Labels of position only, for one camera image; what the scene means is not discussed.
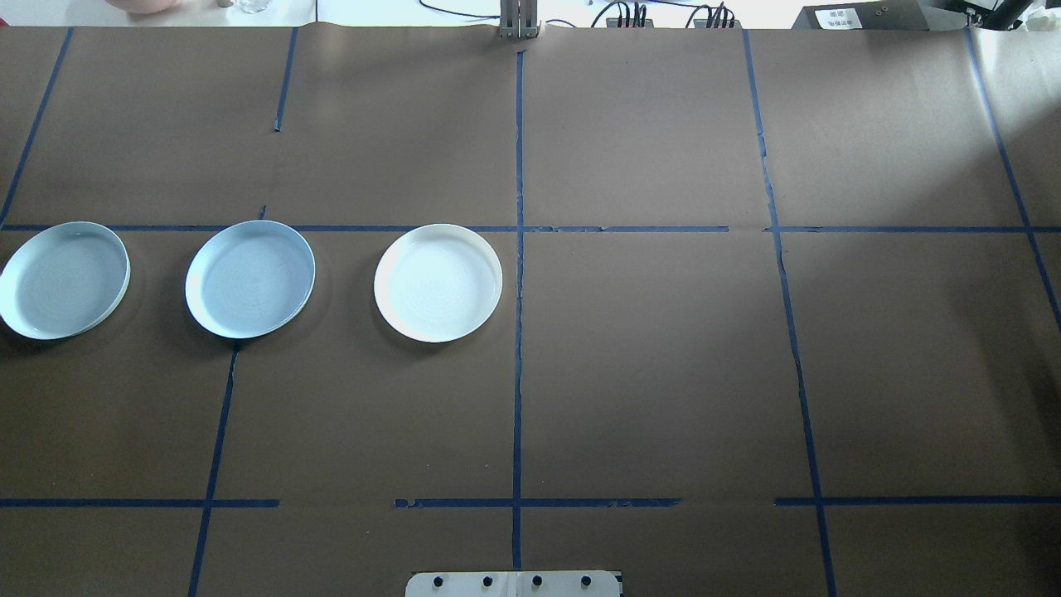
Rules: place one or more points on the aluminium frame post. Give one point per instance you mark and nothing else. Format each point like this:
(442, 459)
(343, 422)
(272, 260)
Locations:
(519, 21)

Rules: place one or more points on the white pole with base plate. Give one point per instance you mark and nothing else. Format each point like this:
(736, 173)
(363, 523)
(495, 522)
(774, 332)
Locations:
(514, 585)

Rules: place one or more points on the clear glass bowl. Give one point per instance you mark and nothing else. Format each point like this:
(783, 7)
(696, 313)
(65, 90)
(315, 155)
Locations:
(251, 5)

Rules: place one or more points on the pink bowl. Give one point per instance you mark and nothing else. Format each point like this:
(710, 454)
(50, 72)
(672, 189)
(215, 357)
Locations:
(145, 4)

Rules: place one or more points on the dark box white label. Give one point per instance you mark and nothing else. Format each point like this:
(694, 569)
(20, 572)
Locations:
(879, 15)

